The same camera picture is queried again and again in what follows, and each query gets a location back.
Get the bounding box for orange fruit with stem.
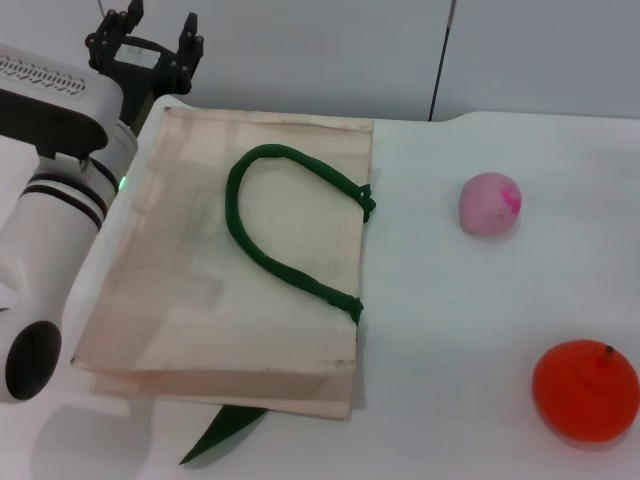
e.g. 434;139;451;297
531;338;640;444

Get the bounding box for pink peach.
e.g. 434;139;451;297
458;171;523;236

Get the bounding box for cream canvas handbag green handles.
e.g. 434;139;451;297
71;105;377;466

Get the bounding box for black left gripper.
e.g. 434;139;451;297
84;0;206;136

